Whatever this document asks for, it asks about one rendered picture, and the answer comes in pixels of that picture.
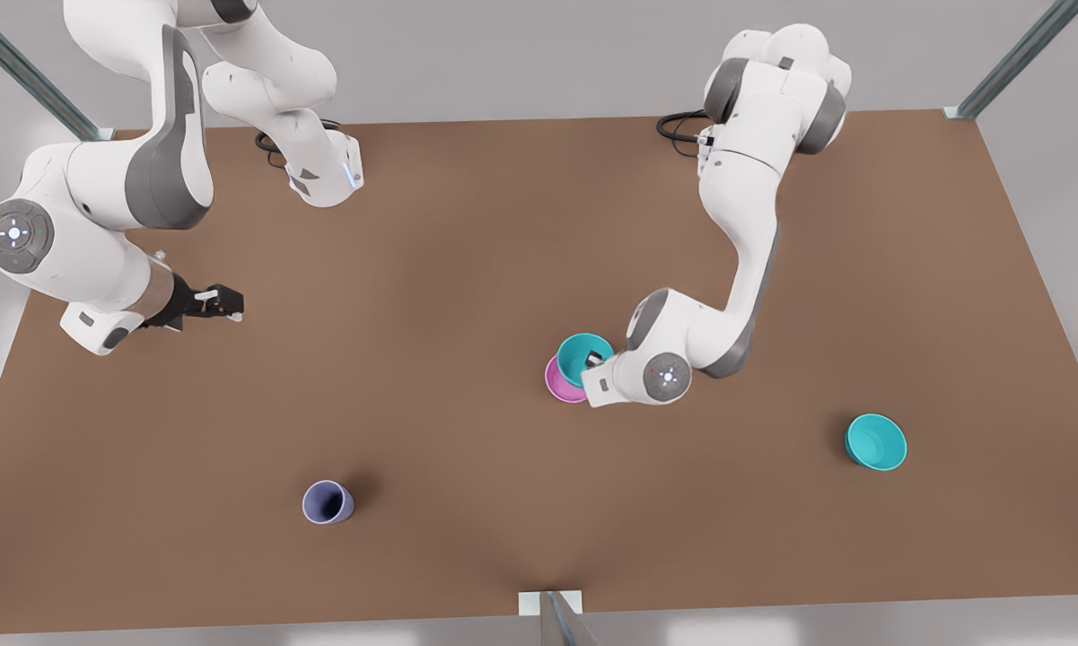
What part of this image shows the teal blue bowl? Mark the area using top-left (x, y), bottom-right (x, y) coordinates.
top-left (557, 333), bottom-right (615, 388)
top-left (845, 414), bottom-right (907, 472)

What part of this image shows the pink bowl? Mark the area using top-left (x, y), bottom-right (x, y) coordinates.
top-left (545, 354), bottom-right (593, 404)

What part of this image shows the purple cup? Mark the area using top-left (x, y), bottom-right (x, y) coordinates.
top-left (302, 480), bottom-right (355, 525)

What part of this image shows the black cable loop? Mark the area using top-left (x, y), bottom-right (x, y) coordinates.
top-left (656, 109), bottom-right (712, 159)
top-left (255, 119), bottom-right (343, 171)

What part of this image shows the silver frame post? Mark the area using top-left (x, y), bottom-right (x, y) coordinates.
top-left (519, 590), bottom-right (586, 646)
top-left (942, 0), bottom-right (1078, 120)
top-left (0, 0), bottom-right (114, 143)

